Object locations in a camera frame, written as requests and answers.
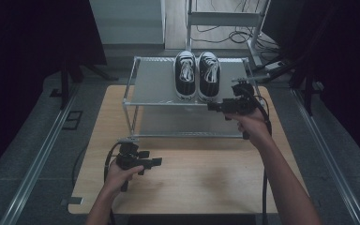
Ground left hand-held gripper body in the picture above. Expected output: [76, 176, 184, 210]
[115, 137, 146, 176]

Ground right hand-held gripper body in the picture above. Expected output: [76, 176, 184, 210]
[222, 74, 271, 115]

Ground black canvas sneaker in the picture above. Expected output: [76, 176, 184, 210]
[172, 50, 198, 102]
[197, 51, 222, 103]

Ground two-tier metal shoe rack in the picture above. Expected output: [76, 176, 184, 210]
[122, 55, 265, 139]

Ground person's left hand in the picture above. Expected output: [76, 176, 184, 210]
[105, 160, 144, 195]

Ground person's right hand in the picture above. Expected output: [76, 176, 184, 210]
[225, 107, 271, 148]

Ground white power strip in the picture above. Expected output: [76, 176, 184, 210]
[263, 60, 286, 71]

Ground black tripod stand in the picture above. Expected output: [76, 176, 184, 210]
[59, 60, 120, 111]
[257, 46, 326, 117]

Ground white metal stand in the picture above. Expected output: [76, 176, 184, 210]
[185, 0, 272, 68]

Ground dark curtain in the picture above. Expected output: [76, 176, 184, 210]
[262, 0, 360, 173]
[0, 0, 108, 184]

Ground grey cabinet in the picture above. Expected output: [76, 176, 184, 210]
[88, 0, 167, 47]

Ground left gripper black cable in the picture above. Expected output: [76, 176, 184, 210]
[103, 142, 123, 225]

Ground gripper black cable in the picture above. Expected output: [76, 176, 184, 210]
[103, 142, 123, 225]
[243, 85, 273, 225]

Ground black floor cable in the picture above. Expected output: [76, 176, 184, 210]
[71, 146, 87, 188]

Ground tangle of black floor cables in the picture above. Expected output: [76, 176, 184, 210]
[190, 0, 279, 53]

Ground aluminium floor rail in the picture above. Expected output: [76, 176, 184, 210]
[290, 88, 360, 225]
[0, 87, 80, 225]

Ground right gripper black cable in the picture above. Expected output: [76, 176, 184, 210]
[243, 85, 273, 225]

